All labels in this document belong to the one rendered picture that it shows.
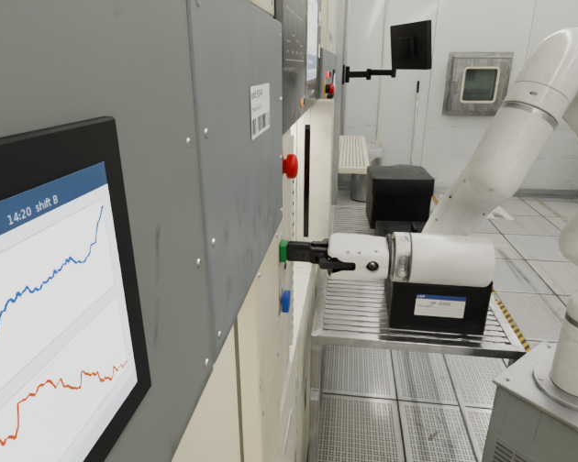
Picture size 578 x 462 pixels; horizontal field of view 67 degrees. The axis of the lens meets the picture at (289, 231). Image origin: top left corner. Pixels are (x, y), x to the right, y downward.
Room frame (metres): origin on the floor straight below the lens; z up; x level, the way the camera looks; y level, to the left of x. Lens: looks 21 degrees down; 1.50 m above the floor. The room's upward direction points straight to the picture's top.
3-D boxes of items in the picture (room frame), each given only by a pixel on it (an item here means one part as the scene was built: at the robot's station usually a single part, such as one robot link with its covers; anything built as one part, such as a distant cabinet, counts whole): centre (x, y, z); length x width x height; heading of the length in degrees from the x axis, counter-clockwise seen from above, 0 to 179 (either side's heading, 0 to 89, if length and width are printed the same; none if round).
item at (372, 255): (0.68, -0.12, 1.20); 0.11 x 0.10 x 0.07; 82
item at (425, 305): (1.25, -0.46, 0.85); 0.28 x 0.28 x 0.17; 82
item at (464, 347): (1.70, -0.45, 0.38); 1.30 x 0.60 x 0.76; 172
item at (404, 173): (2.12, -0.54, 0.89); 0.29 x 0.29 x 0.25; 86
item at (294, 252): (0.68, -0.03, 1.20); 0.07 x 0.03 x 0.03; 82
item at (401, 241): (0.67, -0.18, 1.20); 0.09 x 0.03 x 0.08; 172
